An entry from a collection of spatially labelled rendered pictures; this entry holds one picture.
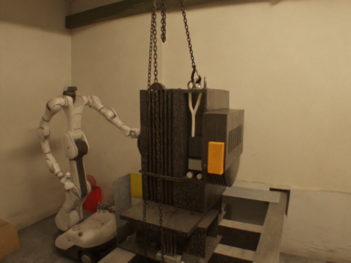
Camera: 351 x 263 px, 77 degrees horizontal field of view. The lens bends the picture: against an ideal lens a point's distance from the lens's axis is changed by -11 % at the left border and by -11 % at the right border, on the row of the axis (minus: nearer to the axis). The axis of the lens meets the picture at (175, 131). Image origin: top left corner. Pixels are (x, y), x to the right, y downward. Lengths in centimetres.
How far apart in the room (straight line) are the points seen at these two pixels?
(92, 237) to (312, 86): 240
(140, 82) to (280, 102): 151
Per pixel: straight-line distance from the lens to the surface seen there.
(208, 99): 137
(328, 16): 256
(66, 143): 238
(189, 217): 145
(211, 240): 167
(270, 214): 210
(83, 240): 242
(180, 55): 272
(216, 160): 126
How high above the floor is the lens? 158
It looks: 9 degrees down
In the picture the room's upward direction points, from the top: straight up
